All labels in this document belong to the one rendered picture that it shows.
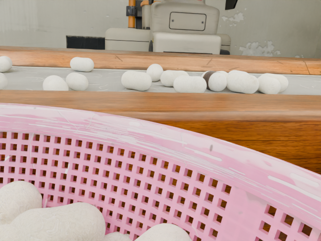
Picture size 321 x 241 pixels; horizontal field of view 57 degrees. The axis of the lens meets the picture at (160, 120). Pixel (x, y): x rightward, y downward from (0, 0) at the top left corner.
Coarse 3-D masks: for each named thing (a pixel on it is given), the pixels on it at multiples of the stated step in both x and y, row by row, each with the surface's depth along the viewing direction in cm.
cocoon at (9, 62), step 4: (0, 56) 41; (4, 56) 41; (0, 60) 39; (4, 60) 39; (8, 60) 40; (0, 64) 39; (4, 64) 39; (8, 64) 40; (0, 68) 39; (4, 68) 39; (8, 68) 40
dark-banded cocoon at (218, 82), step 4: (204, 72) 35; (216, 72) 34; (212, 76) 34; (216, 76) 33; (220, 76) 33; (224, 76) 33; (212, 80) 33; (216, 80) 33; (220, 80) 33; (224, 80) 33; (208, 84) 34; (212, 84) 33; (216, 84) 33; (220, 84) 33; (224, 84) 33; (212, 88) 34; (216, 88) 33; (220, 88) 33; (224, 88) 34
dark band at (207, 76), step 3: (207, 72) 35; (210, 72) 34; (213, 72) 34; (219, 72) 34; (204, 75) 35; (207, 75) 34; (210, 75) 34; (204, 78) 34; (207, 78) 34; (207, 81) 34; (207, 84) 34; (207, 87) 34
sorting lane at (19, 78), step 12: (0, 72) 40; (12, 72) 41; (24, 72) 41; (36, 72) 42; (48, 72) 42; (60, 72) 43; (72, 72) 43; (84, 72) 44; (96, 72) 45; (108, 72) 45; (120, 72) 46; (192, 72) 50; (12, 84) 32; (24, 84) 33; (36, 84) 33; (96, 84) 35; (108, 84) 35; (120, 84) 36; (156, 84) 37; (288, 84) 43; (300, 84) 43; (312, 84) 44
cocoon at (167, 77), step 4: (164, 72) 35; (168, 72) 35; (172, 72) 35; (176, 72) 35; (180, 72) 35; (184, 72) 35; (164, 76) 35; (168, 76) 35; (172, 76) 35; (176, 76) 35; (160, 80) 36; (164, 80) 35; (168, 80) 35; (172, 80) 35; (164, 84) 35; (168, 84) 35; (172, 84) 35
